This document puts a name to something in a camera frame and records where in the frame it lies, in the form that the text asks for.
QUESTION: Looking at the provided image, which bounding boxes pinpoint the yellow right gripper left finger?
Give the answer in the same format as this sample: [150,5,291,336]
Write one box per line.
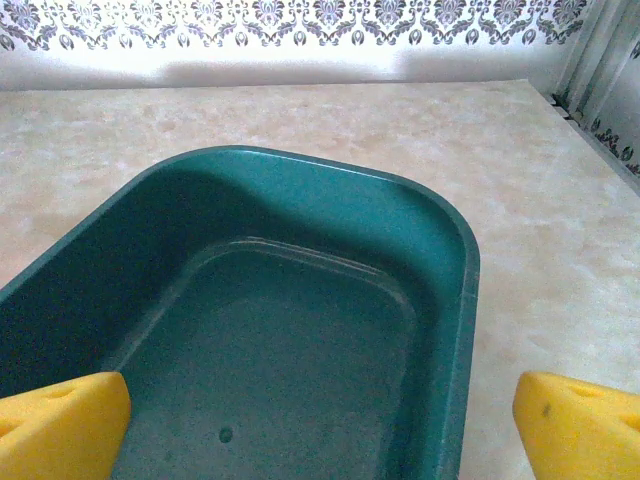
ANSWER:
[0,370,133,480]

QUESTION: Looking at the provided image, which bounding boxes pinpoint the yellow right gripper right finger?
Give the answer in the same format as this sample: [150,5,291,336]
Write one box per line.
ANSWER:
[513,370,640,480]

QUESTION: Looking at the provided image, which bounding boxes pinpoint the teal plastic bin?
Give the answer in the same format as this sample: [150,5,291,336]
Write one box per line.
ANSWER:
[0,144,481,480]

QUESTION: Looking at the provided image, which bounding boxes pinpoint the aluminium frame post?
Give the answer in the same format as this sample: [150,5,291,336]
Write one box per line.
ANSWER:
[529,0,640,176]

